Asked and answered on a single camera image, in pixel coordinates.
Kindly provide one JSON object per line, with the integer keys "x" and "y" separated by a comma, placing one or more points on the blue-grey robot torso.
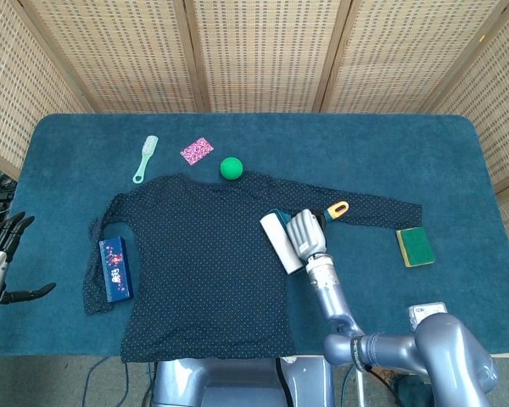
{"x": 220, "y": 381}

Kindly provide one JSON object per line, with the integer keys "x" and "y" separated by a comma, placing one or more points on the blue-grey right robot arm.
{"x": 407, "y": 352}

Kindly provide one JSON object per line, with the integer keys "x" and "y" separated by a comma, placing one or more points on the dark blue polka dot shirt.
{"x": 203, "y": 254}

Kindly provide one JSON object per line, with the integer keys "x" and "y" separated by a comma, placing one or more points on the yellow green scrub sponge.
{"x": 416, "y": 246}

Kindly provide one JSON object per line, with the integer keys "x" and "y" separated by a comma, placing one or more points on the teal plush table cover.
{"x": 365, "y": 152}

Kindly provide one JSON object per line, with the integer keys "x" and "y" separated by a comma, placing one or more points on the pink patterned card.
{"x": 197, "y": 151}

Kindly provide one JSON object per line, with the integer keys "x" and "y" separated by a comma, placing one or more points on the dark blue printed box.
{"x": 115, "y": 269}

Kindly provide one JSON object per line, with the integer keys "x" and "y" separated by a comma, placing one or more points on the clear plastic packet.
{"x": 426, "y": 313}

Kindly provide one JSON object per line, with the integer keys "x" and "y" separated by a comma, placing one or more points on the woven bamboo folding screen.
{"x": 263, "y": 51}

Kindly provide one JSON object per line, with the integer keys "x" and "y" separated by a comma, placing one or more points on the mint green cleaning brush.
{"x": 145, "y": 157}

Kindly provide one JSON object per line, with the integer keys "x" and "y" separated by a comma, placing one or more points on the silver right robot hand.
{"x": 307, "y": 233}

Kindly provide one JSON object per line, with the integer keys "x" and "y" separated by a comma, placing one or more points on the green foam ball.
{"x": 231, "y": 168}

